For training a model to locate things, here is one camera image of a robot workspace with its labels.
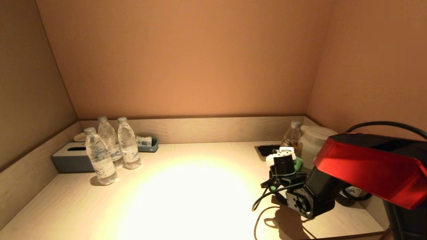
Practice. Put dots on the large clear water bottle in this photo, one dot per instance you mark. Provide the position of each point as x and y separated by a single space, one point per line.
100 160

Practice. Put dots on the white sachet packet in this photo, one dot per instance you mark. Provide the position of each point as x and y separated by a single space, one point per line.
143 141

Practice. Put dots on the amber tea bottle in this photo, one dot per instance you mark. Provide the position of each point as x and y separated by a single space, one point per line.
292 138

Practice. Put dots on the small white saucer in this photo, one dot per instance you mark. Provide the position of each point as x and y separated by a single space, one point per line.
80 136

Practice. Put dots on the black recessed socket panel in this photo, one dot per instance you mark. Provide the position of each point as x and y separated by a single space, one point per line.
267 150

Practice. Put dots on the dark tea bottle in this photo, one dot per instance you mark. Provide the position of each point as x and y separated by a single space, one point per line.
353 192

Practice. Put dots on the small blue tray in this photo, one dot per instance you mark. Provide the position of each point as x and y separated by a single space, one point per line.
152 148

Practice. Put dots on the grey tissue box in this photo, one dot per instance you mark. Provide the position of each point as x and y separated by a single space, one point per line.
70 160

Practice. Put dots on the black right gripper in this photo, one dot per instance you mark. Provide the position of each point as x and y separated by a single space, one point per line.
287 181

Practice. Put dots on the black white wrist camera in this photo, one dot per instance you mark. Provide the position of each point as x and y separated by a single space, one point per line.
283 163

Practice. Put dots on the white electric kettle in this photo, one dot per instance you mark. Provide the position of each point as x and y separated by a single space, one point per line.
313 146

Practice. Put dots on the green microfibre cloth black trim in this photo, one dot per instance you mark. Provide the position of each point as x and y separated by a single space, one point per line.
298 164

